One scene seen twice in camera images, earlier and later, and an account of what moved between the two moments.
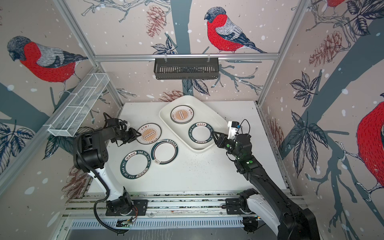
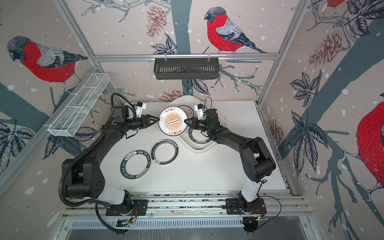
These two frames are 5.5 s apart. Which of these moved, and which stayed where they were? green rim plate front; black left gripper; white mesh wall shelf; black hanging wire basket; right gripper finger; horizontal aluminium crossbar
Moved: right gripper finger; black left gripper
Stayed: black hanging wire basket; green rim plate front; horizontal aluminium crossbar; white mesh wall shelf
